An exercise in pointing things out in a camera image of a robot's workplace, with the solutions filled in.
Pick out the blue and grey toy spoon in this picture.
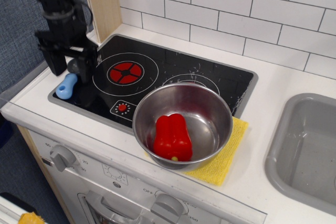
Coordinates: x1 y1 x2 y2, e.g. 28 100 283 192
56 59 79 100

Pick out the black toy stovetop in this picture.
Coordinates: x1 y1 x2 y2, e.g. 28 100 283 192
48 35 258 134

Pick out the grey toy sink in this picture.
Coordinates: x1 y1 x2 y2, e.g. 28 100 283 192
265 93 335 215

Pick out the grey timer knob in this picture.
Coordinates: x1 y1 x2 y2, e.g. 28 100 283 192
50 145 76 172

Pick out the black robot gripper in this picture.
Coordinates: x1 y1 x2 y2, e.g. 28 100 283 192
35 8 98 84

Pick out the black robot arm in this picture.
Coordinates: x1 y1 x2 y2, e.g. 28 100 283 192
35 0 98 83

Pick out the red toy bell pepper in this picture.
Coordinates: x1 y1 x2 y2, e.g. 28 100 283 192
153 113 193 162

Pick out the grey oven door handle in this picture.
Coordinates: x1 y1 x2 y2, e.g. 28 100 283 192
85 191 146 223

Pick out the grey oven knob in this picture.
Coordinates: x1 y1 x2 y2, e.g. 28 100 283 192
151 194 184 223

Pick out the stainless steel bowl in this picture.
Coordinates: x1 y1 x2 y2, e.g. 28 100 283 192
132 82 232 153

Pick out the yellow sponge cloth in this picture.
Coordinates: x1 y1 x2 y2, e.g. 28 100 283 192
140 114 249 186

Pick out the wooden side post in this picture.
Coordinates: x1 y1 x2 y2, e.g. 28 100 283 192
87 0 122 43

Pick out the black and yellow object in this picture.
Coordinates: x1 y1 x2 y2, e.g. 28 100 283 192
18 212 45 224

